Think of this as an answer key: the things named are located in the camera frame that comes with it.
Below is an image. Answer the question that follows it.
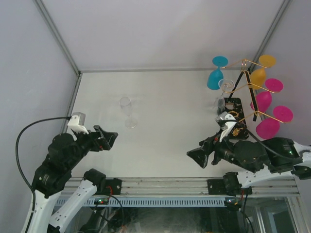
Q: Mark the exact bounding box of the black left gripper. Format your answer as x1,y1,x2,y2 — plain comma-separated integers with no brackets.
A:
66,124,118,168

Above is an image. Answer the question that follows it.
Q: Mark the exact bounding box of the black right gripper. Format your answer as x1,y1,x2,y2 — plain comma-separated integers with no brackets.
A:
187,128,241,168

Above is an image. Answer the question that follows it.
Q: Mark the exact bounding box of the clear champagne flute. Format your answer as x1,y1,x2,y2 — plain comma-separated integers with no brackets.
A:
213,79,235,115
119,97,137,129

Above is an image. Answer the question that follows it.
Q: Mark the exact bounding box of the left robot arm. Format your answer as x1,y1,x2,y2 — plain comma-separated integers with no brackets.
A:
22,125,118,233

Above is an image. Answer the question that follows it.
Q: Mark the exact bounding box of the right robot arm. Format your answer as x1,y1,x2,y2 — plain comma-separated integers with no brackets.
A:
187,134,311,196

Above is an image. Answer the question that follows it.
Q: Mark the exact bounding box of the lower pink wine glass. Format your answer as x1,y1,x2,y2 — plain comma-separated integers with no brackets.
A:
256,105,294,139

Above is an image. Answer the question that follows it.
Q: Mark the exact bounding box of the pink wine glass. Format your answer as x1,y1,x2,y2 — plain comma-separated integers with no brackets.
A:
256,105,294,139
255,78,284,112

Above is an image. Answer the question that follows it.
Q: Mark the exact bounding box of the cyan wine glass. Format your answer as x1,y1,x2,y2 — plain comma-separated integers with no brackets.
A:
207,56,228,90

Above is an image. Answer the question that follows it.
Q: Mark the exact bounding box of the upper pink wine glass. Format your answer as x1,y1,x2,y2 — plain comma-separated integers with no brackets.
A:
255,78,284,112

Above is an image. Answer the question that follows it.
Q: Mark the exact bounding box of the yellow wine glass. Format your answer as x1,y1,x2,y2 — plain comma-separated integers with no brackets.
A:
250,55,276,90

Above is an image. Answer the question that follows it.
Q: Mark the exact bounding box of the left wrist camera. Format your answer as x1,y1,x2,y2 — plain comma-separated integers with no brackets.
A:
67,112,89,134

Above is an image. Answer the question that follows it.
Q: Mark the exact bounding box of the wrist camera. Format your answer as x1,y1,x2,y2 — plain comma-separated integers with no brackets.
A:
215,112,238,142
67,112,89,134

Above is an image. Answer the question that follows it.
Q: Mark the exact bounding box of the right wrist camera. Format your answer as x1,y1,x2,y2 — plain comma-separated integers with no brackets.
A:
215,112,238,142

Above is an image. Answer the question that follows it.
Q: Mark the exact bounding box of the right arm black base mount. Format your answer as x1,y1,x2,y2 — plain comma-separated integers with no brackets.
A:
207,179,228,195

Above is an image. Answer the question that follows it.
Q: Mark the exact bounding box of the right camera black cable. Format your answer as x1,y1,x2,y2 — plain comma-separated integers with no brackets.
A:
220,123,285,158

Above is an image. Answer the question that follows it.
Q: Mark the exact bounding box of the camera black cable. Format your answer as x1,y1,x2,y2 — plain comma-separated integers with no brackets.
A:
220,123,285,158
15,116,72,233

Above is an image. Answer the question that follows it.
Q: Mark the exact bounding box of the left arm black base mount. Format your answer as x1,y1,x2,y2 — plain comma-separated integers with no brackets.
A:
95,178,122,195

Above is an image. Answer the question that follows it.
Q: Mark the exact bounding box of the gold wire wine glass rack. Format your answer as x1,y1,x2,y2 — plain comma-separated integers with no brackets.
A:
223,59,280,140

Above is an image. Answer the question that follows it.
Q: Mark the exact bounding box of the aluminium front frame rail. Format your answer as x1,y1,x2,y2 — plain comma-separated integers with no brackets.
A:
120,177,299,197

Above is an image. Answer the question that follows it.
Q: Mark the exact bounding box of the blue slotted cable duct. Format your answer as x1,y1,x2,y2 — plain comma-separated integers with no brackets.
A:
55,196,230,207

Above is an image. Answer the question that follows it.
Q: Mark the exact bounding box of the left camera black cable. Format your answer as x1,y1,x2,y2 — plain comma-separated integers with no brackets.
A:
15,116,72,233

